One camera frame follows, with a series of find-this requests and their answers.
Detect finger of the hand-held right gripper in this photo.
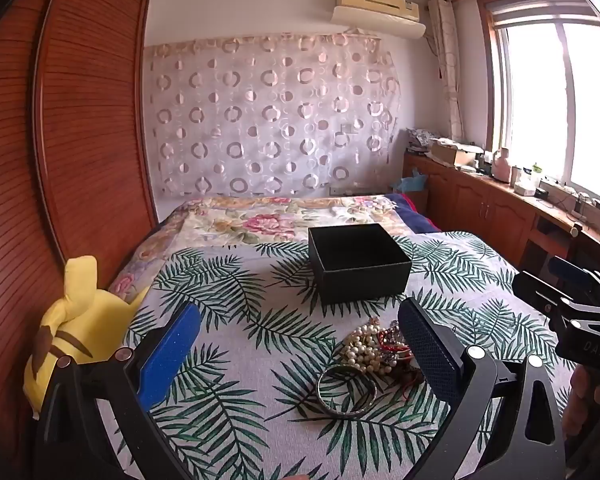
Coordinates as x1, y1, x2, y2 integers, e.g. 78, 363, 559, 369
549, 256, 600, 307
511, 270, 582, 319

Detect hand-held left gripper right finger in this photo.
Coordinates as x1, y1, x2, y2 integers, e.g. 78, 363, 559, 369
397, 297, 566, 480

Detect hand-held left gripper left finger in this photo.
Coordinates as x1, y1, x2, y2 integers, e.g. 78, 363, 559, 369
32, 301, 203, 480

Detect red bead jewelry tangle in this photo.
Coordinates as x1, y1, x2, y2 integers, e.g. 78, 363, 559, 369
375, 320, 426, 388

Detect silver bracelets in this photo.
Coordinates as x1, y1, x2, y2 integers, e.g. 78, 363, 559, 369
341, 324, 388, 377

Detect black square box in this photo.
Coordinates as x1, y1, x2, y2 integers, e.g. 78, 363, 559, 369
307, 223, 412, 307

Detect dark metal bangle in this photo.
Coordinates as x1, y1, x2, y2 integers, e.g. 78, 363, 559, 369
316, 364, 379, 417

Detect person's right hand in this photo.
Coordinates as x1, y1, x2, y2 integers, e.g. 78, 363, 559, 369
564, 359, 600, 438

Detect leaf-print bedsheet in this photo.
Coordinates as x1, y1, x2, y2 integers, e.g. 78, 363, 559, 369
94, 230, 583, 480

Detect yellow plush toy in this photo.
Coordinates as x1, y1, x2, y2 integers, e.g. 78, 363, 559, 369
22, 255, 151, 420

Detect wooden side cabinet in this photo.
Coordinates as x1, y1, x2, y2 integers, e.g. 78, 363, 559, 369
402, 152, 600, 293

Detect pink container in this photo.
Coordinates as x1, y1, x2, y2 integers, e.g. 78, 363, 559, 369
491, 147, 514, 184

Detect dark blue blanket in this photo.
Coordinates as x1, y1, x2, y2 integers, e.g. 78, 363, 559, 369
382, 192, 444, 236

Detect floral blanket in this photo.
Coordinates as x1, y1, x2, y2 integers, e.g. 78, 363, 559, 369
107, 194, 417, 307

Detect open cardboard box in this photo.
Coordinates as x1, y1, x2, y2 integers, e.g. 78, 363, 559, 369
426, 139, 484, 169

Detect light blue plastic bag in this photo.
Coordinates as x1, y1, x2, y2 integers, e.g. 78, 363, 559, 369
397, 169, 429, 194

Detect wood-framed window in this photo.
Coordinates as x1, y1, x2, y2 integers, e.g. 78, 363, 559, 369
476, 0, 600, 221

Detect pile of printed papers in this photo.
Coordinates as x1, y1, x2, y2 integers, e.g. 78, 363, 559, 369
406, 127, 452, 155

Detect patterned window curtain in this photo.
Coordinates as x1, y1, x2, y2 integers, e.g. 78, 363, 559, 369
426, 0, 464, 142

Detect circle-print sheer cloth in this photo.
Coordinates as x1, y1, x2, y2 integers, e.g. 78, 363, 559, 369
142, 32, 402, 199

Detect wall air conditioner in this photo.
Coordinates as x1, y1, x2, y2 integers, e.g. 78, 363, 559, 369
330, 0, 427, 41

